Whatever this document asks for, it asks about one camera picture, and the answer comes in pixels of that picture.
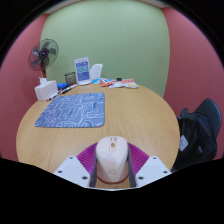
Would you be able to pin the blue snack packet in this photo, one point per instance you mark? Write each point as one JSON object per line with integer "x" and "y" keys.
{"x": 96, "y": 81}

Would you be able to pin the white plastic stand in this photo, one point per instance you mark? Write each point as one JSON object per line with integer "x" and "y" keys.
{"x": 96, "y": 71}

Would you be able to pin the white tissue box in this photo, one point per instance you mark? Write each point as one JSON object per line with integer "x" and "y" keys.
{"x": 46, "y": 90}

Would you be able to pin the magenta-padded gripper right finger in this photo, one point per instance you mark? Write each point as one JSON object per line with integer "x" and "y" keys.
{"x": 152, "y": 168}

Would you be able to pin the black standing fan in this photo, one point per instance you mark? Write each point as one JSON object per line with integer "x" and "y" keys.
{"x": 43, "y": 54}

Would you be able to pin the blue whiteboard eraser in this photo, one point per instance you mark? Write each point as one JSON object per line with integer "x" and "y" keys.
{"x": 62, "y": 85}

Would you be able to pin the dark mesh pen cup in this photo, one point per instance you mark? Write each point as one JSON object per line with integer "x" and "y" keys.
{"x": 70, "y": 78}

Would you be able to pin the cream computer mouse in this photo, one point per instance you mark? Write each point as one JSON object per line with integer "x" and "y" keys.
{"x": 112, "y": 160}

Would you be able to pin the black office chair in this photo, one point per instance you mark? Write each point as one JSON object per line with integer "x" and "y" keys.
{"x": 200, "y": 133}

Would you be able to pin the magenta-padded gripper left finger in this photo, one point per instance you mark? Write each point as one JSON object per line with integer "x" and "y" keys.
{"x": 71, "y": 168}

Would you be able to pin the small black object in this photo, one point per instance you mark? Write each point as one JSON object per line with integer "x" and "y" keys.
{"x": 119, "y": 79}

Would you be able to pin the red-orange snack packet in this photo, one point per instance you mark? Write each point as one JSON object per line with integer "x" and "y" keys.
{"x": 106, "y": 82}

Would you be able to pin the black marker red cap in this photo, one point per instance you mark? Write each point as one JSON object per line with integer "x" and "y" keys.
{"x": 71, "y": 87}
{"x": 64, "y": 90}
{"x": 54, "y": 96}

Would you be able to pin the blue-grey patterned mouse pad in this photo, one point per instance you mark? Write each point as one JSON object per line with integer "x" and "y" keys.
{"x": 71, "y": 110}

